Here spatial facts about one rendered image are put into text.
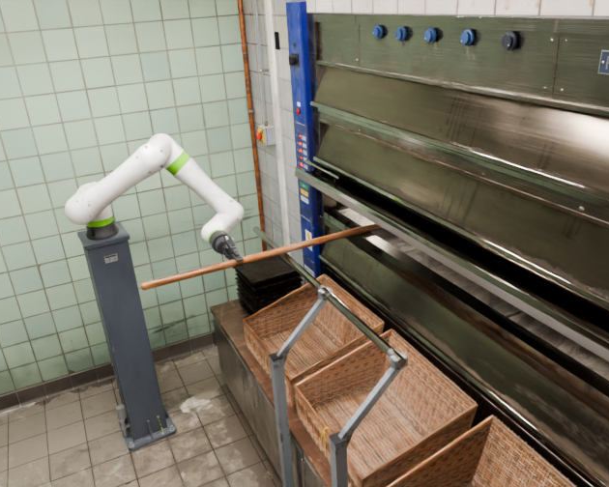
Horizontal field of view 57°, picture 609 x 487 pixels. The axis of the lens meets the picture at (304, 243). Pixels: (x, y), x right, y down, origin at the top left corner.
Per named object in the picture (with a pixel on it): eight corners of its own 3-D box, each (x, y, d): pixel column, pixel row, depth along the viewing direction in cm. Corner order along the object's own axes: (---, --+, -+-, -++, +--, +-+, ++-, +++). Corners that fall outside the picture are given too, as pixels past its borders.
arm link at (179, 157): (137, 151, 240) (156, 131, 237) (146, 143, 252) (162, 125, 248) (169, 180, 246) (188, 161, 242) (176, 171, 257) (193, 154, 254)
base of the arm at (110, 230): (79, 225, 276) (76, 214, 274) (110, 218, 283) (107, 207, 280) (89, 243, 255) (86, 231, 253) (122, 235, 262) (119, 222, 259)
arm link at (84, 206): (52, 212, 235) (147, 141, 222) (68, 198, 250) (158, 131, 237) (74, 235, 240) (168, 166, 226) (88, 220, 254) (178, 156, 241)
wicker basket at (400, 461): (391, 378, 251) (392, 326, 240) (476, 463, 204) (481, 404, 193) (294, 414, 234) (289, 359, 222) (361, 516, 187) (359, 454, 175)
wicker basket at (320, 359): (327, 317, 301) (325, 272, 289) (387, 373, 254) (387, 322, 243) (244, 345, 282) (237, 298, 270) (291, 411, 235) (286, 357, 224)
